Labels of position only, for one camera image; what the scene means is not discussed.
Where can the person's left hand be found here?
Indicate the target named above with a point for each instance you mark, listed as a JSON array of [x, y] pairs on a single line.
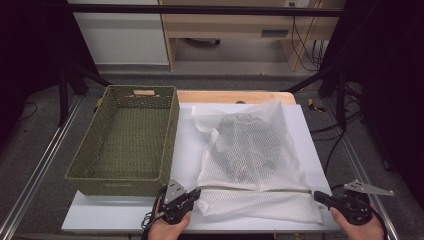
[[166, 231]]

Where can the yellow and black tool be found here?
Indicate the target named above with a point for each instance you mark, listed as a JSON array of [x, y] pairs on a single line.
[[311, 104]]

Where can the white wall socket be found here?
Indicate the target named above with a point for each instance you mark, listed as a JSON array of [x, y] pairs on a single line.
[[295, 3]]

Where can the black metal stand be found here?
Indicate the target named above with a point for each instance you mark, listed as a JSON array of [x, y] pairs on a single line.
[[340, 100], [63, 96]]

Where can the black curtain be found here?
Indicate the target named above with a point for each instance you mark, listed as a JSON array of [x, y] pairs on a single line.
[[30, 50], [393, 66]]

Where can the light wooden desk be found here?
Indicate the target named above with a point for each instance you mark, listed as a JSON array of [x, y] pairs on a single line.
[[233, 25]]

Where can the green woven basket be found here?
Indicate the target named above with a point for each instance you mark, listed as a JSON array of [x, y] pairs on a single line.
[[133, 140]]

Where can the aluminium floor rail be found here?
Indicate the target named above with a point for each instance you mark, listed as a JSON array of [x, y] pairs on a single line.
[[36, 173], [354, 160]]

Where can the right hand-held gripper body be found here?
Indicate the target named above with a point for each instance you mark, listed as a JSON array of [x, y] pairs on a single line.
[[353, 206]]

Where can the white cabinet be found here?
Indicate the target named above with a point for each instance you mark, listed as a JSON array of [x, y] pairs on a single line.
[[123, 40]]

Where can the white mesh laundry bag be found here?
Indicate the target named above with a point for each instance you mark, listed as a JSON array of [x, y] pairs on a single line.
[[266, 206]]

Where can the person's right hand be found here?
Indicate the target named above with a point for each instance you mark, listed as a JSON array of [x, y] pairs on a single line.
[[360, 233]]

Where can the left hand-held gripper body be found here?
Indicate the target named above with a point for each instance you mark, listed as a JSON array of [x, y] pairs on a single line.
[[175, 200]]

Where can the black horizontal frame bar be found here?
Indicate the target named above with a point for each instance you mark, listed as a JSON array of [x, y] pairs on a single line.
[[200, 10]]

